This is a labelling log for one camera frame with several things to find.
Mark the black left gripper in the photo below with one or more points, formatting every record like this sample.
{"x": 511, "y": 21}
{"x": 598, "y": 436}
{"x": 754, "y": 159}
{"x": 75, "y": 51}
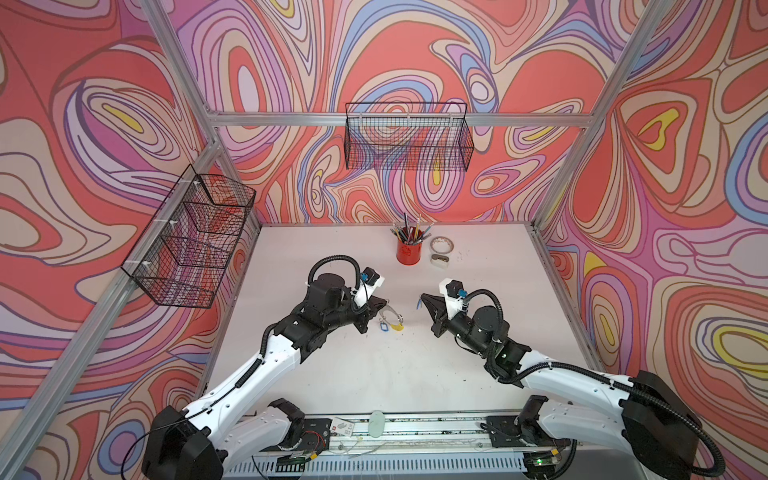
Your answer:
{"x": 370, "y": 312}

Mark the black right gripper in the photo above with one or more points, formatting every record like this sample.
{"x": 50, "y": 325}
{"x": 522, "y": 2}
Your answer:
{"x": 440, "y": 317}

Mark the silver metal keyring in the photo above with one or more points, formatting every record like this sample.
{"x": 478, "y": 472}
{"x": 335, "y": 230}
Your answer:
{"x": 392, "y": 317}

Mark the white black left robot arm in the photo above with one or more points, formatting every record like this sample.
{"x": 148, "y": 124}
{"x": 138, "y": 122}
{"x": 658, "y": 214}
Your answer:
{"x": 215, "y": 432}

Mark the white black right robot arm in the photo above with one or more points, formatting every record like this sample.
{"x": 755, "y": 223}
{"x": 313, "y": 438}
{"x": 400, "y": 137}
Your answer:
{"x": 639, "y": 415}

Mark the red pencil cup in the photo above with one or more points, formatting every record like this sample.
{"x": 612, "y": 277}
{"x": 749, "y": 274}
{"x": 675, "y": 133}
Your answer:
{"x": 409, "y": 253}

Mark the tape roll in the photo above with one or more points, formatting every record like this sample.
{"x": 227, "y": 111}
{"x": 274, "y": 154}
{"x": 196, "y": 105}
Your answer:
{"x": 442, "y": 245}

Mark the pencils in cup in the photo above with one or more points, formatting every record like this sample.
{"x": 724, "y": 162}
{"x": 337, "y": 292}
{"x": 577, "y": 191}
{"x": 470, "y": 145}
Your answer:
{"x": 410, "y": 232}

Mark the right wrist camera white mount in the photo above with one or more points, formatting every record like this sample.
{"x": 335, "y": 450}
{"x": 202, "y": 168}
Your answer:
{"x": 454, "y": 297}

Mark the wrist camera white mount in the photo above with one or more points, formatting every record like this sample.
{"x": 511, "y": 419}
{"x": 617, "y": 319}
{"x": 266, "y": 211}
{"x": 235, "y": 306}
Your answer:
{"x": 454, "y": 297}
{"x": 370, "y": 280}

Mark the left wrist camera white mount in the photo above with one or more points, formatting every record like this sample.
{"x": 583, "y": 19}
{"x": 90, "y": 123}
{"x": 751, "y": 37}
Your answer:
{"x": 370, "y": 280}

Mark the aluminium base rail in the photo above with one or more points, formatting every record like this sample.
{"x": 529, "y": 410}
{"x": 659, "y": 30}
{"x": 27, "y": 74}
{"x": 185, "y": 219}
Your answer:
{"x": 464, "y": 441}

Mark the black wire basket back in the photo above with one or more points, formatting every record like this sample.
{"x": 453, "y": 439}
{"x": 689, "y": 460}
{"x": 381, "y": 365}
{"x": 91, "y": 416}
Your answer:
{"x": 407, "y": 135}

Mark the black wire basket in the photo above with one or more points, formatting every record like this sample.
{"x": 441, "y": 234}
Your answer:
{"x": 407, "y": 135}
{"x": 186, "y": 249}

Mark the black wire basket left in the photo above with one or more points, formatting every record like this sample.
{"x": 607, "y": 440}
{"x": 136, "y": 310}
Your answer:
{"x": 186, "y": 249}

